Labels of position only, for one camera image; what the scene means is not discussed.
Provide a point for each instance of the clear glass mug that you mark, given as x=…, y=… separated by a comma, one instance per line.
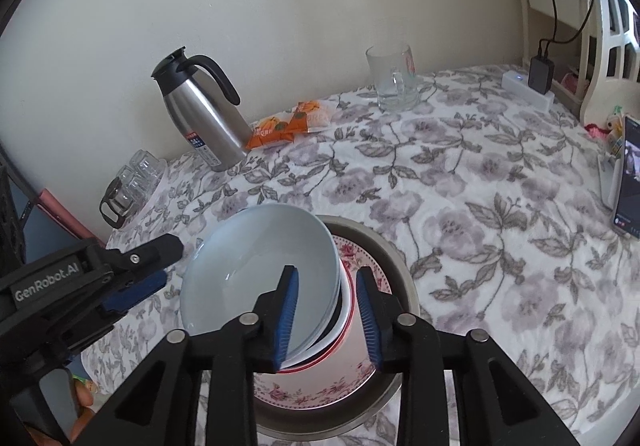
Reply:
x=385, y=76

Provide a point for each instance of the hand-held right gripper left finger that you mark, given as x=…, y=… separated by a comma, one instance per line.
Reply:
x=287, y=321

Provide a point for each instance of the round floral rim plate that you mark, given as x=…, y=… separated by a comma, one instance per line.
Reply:
x=320, y=388

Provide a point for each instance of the white phone stand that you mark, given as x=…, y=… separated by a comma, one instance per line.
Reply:
x=607, y=181

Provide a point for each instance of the black charger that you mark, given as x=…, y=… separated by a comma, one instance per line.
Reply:
x=541, y=73

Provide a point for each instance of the person's left hand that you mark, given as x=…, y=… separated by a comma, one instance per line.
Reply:
x=85, y=401

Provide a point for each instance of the smartphone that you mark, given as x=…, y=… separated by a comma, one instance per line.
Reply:
x=629, y=176

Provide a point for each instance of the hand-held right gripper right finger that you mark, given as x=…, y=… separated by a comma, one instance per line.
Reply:
x=367, y=321

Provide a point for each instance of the dark blue board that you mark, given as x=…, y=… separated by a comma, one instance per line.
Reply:
x=35, y=226

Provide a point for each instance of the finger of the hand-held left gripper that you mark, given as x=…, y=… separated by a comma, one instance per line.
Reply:
x=150, y=251
x=135, y=288

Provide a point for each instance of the red crochet item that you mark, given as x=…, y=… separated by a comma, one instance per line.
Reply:
x=595, y=130

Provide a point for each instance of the white lattice panel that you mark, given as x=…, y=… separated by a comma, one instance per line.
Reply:
x=600, y=66

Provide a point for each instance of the stainless steel basin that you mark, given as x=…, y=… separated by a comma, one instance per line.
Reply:
x=400, y=286

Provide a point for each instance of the white wooden stand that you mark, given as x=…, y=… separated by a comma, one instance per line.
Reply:
x=525, y=1

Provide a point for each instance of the strawberry print bowl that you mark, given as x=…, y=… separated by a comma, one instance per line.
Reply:
x=325, y=352

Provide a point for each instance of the white power strip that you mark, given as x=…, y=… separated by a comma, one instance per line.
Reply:
x=515, y=83

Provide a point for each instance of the light blue bowl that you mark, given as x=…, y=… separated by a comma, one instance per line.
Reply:
x=240, y=266

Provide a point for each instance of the floral table blanket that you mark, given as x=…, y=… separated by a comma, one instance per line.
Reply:
x=500, y=236

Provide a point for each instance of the stainless steel thermos jug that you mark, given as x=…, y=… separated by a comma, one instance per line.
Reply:
x=200, y=116

